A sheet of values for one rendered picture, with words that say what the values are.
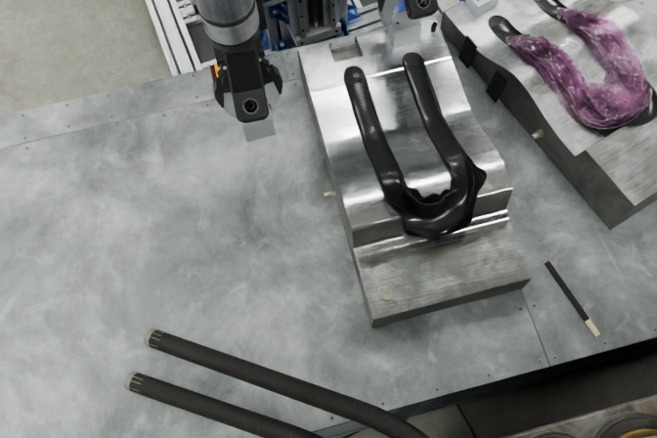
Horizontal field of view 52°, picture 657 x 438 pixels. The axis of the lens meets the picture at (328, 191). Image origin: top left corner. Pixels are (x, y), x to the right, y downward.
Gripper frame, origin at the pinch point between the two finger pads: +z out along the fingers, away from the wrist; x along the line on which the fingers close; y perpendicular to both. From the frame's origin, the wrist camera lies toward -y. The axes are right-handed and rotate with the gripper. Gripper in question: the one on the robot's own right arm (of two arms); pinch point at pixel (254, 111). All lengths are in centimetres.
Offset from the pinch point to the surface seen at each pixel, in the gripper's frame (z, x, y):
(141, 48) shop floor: 95, 34, 93
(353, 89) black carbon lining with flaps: 6.8, -17.6, 4.0
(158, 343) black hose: 11.7, 23.5, -30.1
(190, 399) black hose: 10.2, 19.8, -40.0
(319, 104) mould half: 6.4, -11.1, 2.5
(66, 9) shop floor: 95, 57, 117
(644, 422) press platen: -34, -26, -59
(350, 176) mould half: 3.1, -12.3, -13.7
